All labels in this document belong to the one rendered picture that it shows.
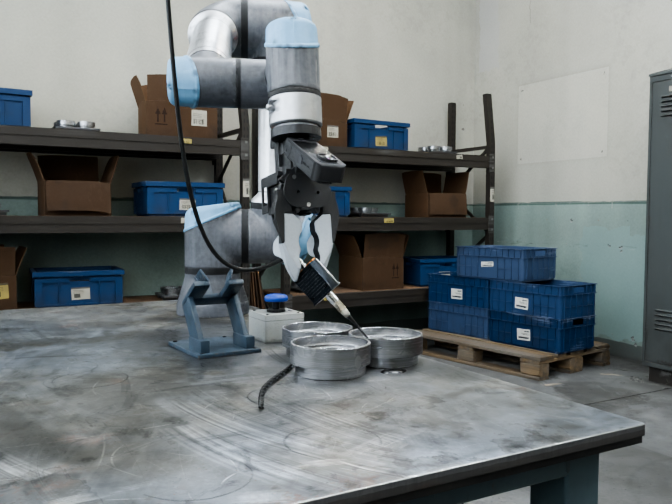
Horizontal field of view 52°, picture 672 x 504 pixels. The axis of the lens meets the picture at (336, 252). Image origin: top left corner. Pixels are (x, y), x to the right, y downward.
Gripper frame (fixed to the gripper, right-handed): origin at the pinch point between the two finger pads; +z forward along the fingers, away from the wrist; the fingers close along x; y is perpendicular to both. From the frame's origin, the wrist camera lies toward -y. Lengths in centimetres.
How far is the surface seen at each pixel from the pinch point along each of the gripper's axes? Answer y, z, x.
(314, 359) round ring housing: -6.6, 11.3, 3.1
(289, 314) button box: 19.4, 6.1, -5.8
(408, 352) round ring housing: -6.1, 11.6, -11.4
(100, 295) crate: 353, -6, -34
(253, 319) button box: 24.3, 6.7, -1.4
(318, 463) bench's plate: -31.3, 17.6, 15.6
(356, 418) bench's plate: -22.0, 16.2, 6.3
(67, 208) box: 341, -57, -14
